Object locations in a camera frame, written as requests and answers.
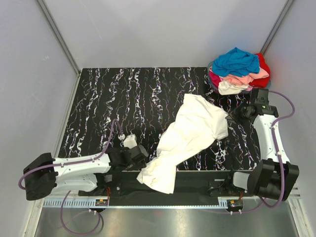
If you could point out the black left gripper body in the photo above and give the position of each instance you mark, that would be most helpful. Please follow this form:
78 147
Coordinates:
135 167

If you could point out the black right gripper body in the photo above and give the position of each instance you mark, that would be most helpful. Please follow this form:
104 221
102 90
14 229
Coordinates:
241 111

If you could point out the white printed t-shirt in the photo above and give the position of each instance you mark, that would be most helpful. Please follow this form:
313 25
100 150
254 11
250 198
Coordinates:
197 125

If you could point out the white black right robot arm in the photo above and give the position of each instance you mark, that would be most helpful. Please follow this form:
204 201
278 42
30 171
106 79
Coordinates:
274 176

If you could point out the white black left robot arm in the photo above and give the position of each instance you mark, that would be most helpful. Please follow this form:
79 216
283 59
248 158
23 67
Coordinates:
46 174

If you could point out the cream t-shirt in basket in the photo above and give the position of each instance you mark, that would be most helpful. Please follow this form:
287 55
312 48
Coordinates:
226 88

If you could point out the pink t-shirt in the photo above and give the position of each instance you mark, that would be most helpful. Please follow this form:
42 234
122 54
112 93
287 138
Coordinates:
236 80

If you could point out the red t-shirt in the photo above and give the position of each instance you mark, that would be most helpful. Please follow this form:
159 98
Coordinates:
263 78

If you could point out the magenta t-shirt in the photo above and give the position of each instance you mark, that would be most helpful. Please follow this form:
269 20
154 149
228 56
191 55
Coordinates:
215 79

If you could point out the blue t-shirt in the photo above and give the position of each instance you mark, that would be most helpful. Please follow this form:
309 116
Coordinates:
236 62

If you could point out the grey laundry basket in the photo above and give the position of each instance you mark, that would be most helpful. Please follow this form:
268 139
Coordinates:
215 87

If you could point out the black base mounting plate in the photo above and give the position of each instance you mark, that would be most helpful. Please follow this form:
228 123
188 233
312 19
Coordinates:
192 188

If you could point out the white slotted cable duct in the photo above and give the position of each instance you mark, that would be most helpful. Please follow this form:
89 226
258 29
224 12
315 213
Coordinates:
94 203

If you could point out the aluminium frame post right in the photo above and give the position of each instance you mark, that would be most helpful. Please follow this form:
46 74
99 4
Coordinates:
277 25

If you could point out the aluminium frame post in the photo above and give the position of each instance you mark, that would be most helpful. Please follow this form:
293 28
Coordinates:
54 28
277 25

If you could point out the aluminium frame post left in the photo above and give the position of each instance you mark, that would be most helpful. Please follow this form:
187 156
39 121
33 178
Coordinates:
54 28

